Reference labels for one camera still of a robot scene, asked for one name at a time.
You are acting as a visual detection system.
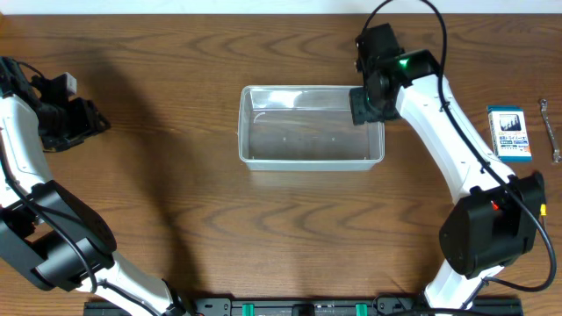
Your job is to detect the clear plastic container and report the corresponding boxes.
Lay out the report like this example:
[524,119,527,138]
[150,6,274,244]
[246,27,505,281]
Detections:
[237,85,385,171]

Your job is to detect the red handled pliers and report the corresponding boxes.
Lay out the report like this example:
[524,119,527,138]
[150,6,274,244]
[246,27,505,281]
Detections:
[491,201,501,211]

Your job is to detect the black yellow screwdriver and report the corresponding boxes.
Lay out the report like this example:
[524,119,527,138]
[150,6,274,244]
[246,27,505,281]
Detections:
[533,171,547,218]

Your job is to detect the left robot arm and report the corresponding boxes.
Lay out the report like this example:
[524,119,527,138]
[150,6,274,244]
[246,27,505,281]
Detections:
[1,57,194,315]

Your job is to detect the blue white cardboard box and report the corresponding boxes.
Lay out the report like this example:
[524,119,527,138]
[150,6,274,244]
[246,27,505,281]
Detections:
[486,105,532,162]

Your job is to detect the silver double-ended wrench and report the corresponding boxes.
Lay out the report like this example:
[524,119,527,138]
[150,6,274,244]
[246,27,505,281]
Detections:
[538,98,561,163]

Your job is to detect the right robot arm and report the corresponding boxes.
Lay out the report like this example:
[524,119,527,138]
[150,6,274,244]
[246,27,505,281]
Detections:
[349,24,546,310]

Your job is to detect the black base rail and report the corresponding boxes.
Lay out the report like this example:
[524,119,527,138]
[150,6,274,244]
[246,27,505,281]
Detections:
[83,295,524,316]

